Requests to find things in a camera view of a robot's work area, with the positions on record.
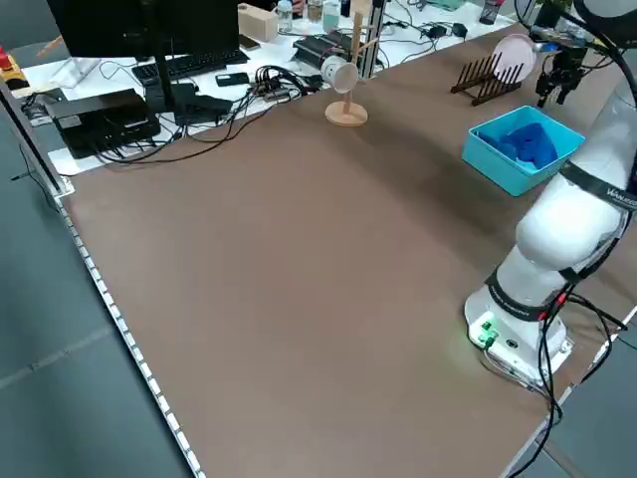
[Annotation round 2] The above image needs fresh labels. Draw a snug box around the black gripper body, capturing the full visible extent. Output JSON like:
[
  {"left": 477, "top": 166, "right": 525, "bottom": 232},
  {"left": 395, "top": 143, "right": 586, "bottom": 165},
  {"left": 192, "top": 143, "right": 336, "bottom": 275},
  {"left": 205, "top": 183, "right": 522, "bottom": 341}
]
[{"left": 540, "top": 49, "right": 587, "bottom": 84}]

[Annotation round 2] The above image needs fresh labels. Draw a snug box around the pale pink plate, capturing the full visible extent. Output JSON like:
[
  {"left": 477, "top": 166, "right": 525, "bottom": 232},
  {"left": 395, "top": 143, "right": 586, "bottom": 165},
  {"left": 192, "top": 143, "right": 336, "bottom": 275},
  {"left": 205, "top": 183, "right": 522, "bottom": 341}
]
[{"left": 490, "top": 33, "right": 539, "bottom": 81}]

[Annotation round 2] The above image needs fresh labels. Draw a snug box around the blue square rag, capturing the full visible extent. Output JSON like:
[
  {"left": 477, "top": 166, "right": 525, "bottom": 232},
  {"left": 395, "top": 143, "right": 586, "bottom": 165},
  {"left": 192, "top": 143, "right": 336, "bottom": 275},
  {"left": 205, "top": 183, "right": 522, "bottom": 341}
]
[
  {"left": 478, "top": 126, "right": 522, "bottom": 156},
  {"left": 511, "top": 121, "right": 558, "bottom": 169}
]

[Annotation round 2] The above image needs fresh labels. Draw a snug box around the white mug with black handle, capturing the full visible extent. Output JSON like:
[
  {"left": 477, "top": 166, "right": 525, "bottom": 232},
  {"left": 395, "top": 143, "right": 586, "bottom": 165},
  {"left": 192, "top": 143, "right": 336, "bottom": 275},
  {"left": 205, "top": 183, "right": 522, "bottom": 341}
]
[{"left": 319, "top": 53, "right": 359, "bottom": 95}]

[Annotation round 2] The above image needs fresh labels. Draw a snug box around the dark wooden dish rack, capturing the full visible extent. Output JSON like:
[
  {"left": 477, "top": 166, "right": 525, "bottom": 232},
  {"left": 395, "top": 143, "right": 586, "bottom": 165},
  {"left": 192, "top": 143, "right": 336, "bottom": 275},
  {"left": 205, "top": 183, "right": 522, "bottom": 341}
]
[{"left": 450, "top": 49, "right": 530, "bottom": 108}]

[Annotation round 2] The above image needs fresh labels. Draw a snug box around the cyan plastic box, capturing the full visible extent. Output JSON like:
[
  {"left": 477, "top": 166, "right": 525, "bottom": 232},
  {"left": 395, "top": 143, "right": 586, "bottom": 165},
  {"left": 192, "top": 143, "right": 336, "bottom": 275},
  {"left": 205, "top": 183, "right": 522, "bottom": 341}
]
[{"left": 461, "top": 105, "right": 586, "bottom": 197}]

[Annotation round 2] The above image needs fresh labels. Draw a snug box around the wooden mug stand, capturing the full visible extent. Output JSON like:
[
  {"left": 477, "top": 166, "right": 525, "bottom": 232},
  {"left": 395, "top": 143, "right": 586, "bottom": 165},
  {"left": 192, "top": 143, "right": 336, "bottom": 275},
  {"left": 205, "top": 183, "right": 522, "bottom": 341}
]
[{"left": 323, "top": 0, "right": 383, "bottom": 128}]

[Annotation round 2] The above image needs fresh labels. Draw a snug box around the small cardboard box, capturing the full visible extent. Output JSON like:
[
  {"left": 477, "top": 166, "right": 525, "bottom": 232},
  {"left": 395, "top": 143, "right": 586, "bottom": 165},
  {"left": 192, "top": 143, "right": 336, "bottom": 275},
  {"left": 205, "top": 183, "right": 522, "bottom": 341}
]
[{"left": 237, "top": 3, "right": 279, "bottom": 43}]

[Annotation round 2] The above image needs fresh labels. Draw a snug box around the black box-shaped device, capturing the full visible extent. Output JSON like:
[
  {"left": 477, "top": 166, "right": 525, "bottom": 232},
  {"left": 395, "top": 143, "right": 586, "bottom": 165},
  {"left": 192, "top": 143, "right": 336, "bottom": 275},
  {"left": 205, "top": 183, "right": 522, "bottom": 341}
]
[{"left": 48, "top": 88, "right": 161, "bottom": 160}]

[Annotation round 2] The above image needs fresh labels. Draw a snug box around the teal bottle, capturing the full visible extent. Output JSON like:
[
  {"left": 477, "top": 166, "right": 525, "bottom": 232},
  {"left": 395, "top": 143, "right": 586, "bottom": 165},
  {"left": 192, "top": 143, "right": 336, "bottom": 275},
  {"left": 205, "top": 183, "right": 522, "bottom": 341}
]
[{"left": 321, "top": 0, "right": 345, "bottom": 32}]

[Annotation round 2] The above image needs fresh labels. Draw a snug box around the ribbed grey power supply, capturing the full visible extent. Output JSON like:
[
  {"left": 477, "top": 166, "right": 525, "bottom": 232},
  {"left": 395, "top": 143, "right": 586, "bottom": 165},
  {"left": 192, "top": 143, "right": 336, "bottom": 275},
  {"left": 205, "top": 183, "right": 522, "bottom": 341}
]
[{"left": 292, "top": 29, "right": 360, "bottom": 82}]

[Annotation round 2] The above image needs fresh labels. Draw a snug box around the clear water bottle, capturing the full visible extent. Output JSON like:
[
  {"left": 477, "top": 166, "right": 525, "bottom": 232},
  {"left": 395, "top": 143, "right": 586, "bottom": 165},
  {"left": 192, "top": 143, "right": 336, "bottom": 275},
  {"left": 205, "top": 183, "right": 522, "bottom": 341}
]
[{"left": 276, "top": 0, "right": 295, "bottom": 35}]

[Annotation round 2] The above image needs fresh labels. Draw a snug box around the black USB hub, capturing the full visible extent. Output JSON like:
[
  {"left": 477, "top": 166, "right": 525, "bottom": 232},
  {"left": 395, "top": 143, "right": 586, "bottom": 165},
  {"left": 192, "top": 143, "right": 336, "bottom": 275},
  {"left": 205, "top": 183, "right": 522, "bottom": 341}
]
[{"left": 254, "top": 65, "right": 305, "bottom": 104}]

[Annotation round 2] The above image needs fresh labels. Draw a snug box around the black keyboard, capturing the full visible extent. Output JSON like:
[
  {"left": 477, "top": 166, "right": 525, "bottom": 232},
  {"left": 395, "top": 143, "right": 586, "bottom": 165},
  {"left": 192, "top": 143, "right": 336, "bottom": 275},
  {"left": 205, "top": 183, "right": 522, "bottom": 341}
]
[{"left": 131, "top": 48, "right": 251, "bottom": 84}]

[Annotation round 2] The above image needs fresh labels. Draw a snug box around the black computer monitor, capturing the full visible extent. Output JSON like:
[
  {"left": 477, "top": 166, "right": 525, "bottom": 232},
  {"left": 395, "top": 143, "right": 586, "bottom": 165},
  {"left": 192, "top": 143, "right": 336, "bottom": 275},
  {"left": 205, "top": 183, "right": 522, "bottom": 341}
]
[{"left": 45, "top": 0, "right": 241, "bottom": 120}]

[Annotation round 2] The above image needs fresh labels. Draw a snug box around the red emergency stop button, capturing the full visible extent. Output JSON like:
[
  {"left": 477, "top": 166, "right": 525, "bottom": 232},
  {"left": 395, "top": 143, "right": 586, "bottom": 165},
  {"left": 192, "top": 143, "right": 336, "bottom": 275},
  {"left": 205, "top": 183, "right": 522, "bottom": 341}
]
[{"left": 0, "top": 46, "right": 27, "bottom": 92}]

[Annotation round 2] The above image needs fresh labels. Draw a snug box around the aluminium frame post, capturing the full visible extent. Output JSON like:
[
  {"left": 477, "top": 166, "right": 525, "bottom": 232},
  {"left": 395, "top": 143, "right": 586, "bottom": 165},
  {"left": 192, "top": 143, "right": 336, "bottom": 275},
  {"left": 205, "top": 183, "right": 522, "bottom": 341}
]
[{"left": 356, "top": 0, "right": 388, "bottom": 81}]

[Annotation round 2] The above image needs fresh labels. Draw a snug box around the black arm base cable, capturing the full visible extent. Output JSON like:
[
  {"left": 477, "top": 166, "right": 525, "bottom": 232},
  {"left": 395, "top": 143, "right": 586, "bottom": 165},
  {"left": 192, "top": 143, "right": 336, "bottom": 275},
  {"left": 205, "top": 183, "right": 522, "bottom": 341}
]
[{"left": 500, "top": 233, "right": 629, "bottom": 478}]

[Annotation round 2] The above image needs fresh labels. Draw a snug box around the long black cable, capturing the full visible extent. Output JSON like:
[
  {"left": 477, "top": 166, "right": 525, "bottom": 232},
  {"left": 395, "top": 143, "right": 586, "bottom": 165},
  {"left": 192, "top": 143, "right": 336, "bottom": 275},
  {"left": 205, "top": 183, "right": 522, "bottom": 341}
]
[{"left": 95, "top": 92, "right": 260, "bottom": 164}]

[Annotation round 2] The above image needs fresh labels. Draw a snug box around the white slotted edge rail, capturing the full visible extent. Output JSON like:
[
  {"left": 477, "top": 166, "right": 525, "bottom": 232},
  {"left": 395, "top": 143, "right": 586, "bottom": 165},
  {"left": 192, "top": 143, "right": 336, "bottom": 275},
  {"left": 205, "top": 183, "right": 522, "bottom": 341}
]
[{"left": 49, "top": 191, "right": 207, "bottom": 478}]

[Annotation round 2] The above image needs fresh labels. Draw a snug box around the aluminium frame bar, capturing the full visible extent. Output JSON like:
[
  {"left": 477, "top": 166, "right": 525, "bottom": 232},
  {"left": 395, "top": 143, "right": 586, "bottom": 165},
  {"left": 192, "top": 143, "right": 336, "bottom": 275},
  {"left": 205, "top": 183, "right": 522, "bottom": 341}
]
[{"left": 0, "top": 79, "right": 76, "bottom": 196}]

